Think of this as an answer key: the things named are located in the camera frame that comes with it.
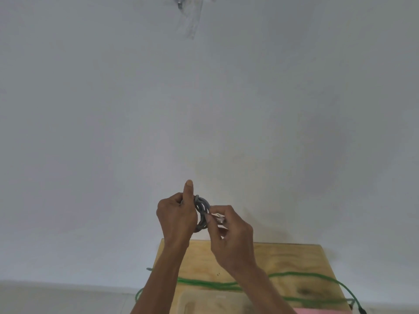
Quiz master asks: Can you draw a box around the person's left hand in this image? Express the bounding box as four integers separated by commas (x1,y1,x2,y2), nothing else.
156,179,199,251

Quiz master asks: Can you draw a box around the person's right hand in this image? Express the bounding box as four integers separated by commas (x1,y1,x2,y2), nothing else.
204,205,259,280

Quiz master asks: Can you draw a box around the grey cable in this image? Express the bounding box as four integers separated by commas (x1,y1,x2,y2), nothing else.
182,194,228,233

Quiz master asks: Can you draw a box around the clear plastic container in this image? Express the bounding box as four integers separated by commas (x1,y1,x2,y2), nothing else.
170,289,253,314

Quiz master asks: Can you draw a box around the pink picture lid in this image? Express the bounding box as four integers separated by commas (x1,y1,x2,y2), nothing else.
293,307,353,314

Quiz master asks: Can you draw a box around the person's left forearm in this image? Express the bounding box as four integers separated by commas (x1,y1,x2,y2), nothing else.
131,246,190,314

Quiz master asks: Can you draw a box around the taped wall hook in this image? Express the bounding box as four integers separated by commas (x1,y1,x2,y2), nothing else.
141,0,216,40

